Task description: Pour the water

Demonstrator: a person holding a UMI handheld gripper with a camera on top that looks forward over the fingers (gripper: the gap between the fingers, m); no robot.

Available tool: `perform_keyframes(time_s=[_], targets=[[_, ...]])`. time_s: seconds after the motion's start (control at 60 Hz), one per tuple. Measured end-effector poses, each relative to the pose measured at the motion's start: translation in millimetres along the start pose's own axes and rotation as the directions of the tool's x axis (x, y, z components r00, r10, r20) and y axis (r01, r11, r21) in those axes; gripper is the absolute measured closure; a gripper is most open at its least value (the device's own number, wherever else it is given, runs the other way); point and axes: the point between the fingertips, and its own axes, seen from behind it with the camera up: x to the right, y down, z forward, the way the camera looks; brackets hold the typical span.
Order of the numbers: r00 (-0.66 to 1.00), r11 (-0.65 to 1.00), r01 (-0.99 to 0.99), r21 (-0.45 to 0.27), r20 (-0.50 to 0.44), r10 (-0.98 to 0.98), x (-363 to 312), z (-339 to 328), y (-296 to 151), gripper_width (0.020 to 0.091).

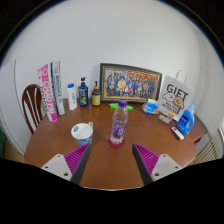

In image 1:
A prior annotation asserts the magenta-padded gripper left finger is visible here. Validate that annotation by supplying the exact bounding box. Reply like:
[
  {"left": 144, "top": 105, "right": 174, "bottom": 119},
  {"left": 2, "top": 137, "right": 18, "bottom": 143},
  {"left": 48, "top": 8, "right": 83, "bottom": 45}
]
[{"left": 40, "top": 143, "right": 92, "bottom": 186}]

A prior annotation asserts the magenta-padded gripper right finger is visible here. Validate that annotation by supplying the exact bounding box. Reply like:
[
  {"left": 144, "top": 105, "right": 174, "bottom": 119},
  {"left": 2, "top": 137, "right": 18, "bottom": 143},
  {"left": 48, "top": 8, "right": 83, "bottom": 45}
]
[{"left": 131, "top": 143, "right": 184, "bottom": 186}]

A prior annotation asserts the clear purple-capped water bottle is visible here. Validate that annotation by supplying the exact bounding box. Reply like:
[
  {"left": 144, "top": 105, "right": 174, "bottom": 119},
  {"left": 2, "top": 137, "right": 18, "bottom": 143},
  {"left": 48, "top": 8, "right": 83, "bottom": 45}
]
[{"left": 109, "top": 99, "right": 130, "bottom": 145}]

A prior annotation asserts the white remote control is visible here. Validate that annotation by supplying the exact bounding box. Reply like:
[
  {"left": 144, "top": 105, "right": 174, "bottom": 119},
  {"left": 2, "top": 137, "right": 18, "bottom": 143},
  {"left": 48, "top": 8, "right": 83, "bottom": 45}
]
[{"left": 170, "top": 126, "right": 185, "bottom": 141}]

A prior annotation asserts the white blue-printed mug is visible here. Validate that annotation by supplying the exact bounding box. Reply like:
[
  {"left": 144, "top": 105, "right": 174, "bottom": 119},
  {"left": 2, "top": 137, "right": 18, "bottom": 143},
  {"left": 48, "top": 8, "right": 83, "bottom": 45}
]
[{"left": 70, "top": 121, "right": 95, "bottom": 148}]

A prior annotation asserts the small patterned snack packet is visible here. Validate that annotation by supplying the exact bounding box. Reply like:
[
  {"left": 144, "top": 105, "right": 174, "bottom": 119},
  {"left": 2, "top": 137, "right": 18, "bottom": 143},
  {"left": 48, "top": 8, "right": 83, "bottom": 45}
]
[{"left": 157, "top": 113, "right": 172, "bottom": 125}]

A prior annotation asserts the white radiator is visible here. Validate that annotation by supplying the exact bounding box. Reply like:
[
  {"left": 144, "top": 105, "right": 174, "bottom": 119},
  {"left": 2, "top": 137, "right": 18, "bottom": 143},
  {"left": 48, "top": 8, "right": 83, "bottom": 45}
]
[{"left": 193, "top": 134, "right": 223, "bottom": 165}]

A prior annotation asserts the blue detergent bottle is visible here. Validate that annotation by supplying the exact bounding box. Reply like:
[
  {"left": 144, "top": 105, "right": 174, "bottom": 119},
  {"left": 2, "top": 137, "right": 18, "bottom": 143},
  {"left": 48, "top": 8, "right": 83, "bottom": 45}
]
[{"left": 176, "top": 103, "right": 197, "bottom": 136}]

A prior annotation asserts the blue tissue pack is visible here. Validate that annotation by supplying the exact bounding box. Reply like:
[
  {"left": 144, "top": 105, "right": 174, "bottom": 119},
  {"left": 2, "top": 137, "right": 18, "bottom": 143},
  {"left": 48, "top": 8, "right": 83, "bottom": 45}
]
[{"left": 141, "top": 98, "right": 160, "bottom": 116}]

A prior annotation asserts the brown wooden chair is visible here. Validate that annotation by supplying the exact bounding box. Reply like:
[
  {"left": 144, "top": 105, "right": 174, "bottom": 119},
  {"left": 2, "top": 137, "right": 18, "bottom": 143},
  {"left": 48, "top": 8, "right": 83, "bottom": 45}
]
[{"left": 21, "top": 83, "right": 46, "bottom": 135}]

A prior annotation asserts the white blue-capped lotion bottle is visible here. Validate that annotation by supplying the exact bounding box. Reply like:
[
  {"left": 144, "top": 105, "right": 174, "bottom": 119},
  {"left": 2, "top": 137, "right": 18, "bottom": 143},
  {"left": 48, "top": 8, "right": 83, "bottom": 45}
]
[{"left": 66, "top": 83, "right": 78, "bottom": 111}]

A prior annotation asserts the white paper gift bag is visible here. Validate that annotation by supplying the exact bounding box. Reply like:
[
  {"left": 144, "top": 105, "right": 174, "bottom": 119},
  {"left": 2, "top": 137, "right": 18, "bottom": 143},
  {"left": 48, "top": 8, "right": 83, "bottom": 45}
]
[{"left": 157, "top": 69, "right": 195, "bottom": 122}]

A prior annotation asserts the tall pink box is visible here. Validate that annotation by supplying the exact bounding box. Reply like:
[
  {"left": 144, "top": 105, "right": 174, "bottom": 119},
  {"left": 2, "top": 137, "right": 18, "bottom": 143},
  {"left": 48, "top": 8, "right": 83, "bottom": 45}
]
[{"left": 37, "top": 63, "right": 58, "bottom": 124}]

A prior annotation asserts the dark blue pump bottle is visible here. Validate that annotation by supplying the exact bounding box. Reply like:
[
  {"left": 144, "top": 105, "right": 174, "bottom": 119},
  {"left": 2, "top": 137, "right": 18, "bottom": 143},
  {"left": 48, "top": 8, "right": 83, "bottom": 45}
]
[{"left": 78, "top": 76, "right": 90, "bottom": 108}]

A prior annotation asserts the white door panel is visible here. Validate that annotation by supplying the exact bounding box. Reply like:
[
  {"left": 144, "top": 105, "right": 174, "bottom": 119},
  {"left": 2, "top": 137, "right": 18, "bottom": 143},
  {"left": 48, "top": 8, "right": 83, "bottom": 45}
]
[{"left": 0, "top": 59, "right": 26, "bottom": 156}]

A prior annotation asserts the yellow black pump bottle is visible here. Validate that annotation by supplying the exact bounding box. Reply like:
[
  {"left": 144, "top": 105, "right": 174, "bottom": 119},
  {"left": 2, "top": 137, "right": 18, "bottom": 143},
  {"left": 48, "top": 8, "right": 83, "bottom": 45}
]
[{"left": 91, "top": 80, "right": 102, "bottom": 107}]

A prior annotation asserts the tall white green box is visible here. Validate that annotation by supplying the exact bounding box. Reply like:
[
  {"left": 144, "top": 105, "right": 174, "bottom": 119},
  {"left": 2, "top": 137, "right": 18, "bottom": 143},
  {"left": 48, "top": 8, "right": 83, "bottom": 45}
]
[{"left": 50, "top": 60, "right": 66, "bottom": 117}]

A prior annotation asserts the framed group photo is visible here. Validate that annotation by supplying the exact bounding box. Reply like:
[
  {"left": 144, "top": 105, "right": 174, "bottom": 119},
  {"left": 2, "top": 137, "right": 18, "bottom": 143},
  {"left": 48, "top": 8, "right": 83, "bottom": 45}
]
[{"left": 99, "top": 62, "right": 163, "bottom": 104}]

